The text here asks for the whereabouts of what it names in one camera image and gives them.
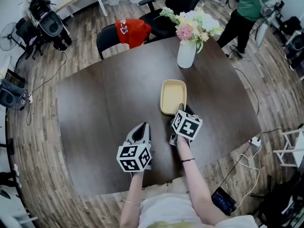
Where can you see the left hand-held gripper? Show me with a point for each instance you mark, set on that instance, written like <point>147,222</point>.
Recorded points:
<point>131,158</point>

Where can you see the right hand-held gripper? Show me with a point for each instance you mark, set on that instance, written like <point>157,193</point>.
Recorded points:
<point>187,127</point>

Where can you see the person's right forearm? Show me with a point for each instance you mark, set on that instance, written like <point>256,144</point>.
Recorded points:
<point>197,186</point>

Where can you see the person's left forearm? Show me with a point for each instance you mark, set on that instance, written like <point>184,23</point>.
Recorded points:
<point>131,198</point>

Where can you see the white ceramic vase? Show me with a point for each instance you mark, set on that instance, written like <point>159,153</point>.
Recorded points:
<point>186,56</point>

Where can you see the person's beige trousers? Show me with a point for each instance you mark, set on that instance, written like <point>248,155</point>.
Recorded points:
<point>175,186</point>

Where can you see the black wrist band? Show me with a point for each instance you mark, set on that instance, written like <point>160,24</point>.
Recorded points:
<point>187,160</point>

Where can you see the person's white shirt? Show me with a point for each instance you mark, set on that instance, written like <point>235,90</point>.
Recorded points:
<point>166,210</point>

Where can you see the white power strip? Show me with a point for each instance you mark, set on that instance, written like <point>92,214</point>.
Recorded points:
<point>256,142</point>

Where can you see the pastel flower bouquet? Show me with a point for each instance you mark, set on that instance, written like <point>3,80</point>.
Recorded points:
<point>197,25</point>

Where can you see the black battery box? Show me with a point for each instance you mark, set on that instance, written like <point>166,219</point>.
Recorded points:
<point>223,201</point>

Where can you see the black dining chair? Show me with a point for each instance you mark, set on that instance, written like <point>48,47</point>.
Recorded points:
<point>107,38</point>

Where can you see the white metal rack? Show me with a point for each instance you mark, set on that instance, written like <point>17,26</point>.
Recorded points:
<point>298,151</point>

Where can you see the black standing fan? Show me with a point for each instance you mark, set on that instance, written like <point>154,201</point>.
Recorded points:
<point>8,35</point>

